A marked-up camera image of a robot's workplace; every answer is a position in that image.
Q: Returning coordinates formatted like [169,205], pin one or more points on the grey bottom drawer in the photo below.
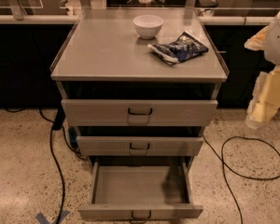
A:
[140,192]

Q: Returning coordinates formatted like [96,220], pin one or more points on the grey drawer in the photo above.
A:
[139,146]
[83,112]
[140,192]

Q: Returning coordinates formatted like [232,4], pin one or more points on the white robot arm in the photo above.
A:
[266,94]

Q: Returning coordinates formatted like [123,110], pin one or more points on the grey drawer cabinet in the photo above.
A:
[106,59]

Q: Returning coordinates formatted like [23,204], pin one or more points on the grey top drawer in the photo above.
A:
[83,112]

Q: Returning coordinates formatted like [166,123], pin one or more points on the grey middle drawer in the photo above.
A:
[139,146]

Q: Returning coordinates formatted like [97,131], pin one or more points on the blue white snack bag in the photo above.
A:
[184,48]

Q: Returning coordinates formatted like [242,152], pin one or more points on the white bowl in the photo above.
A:
[147,26]

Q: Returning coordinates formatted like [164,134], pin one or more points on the dark counter cabinets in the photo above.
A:
[28,50]

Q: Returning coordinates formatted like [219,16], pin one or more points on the blue tape cross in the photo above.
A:
[41,219]

